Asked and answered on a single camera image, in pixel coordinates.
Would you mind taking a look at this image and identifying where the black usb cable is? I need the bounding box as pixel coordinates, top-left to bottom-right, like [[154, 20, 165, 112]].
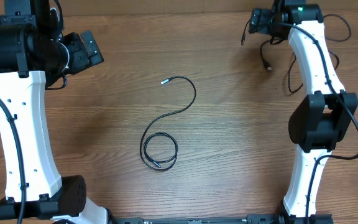
[[259, 35, 341, 94], [240, 14, 352, 46], [139, 75, 197, 172]]

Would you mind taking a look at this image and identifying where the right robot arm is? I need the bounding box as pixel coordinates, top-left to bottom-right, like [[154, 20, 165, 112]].
[[244, 1, 358, 223]]

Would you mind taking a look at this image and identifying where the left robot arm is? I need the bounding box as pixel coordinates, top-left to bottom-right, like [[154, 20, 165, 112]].
[[0, 1, 114, 224]]

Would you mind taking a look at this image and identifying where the cardboard wall panel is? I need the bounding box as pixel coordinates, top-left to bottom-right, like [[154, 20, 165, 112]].
[[0, 0, 358, 16]]

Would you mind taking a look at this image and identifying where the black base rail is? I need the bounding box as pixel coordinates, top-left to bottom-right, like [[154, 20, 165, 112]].
[[107, 214, 285, 224]]

